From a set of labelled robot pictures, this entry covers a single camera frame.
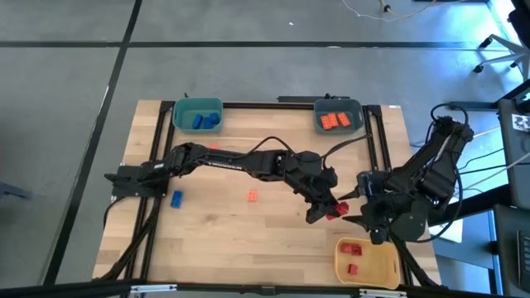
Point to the fiducial marker tag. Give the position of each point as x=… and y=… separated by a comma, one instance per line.
x=521, y=122

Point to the grey-green plastic bin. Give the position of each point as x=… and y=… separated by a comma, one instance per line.
x=356, y=122

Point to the black aluminium table frame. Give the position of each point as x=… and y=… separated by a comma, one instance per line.
x=269, y=105

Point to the white office chair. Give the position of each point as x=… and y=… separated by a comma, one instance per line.
x=519, y=54

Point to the white sheet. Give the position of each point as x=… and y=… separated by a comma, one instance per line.
x=453, y=232

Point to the yellow plastic bin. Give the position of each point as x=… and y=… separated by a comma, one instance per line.
x=377, y=265

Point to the grey furniture leg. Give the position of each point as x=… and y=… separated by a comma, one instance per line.
x=12, y=190

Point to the small red toy block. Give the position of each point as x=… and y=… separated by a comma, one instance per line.
x=346, y=248
x=353, y=269
x=357, y=250

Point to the long red toy block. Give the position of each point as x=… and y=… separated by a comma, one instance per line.
x=342, y=209

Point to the small orange toy block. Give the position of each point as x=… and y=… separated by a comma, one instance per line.
x=252, y=196

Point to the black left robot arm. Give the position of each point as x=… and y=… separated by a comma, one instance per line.
x=232, y=162

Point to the teal plastic bin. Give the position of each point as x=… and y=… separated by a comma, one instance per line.
x=184, y=111

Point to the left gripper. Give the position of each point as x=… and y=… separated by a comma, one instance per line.
x=314, y=178

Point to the black desk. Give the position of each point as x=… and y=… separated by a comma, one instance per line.
x=515, y=165
x=511, y=252

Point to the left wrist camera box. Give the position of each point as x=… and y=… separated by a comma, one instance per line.
x=315, y=215

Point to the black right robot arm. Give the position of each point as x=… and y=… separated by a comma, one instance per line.
x=435, y=174

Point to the silver frame bracket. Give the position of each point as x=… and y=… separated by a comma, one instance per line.
x=383, y=293
x=153, y=288

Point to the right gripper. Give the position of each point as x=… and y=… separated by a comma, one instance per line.
x=385, y=213

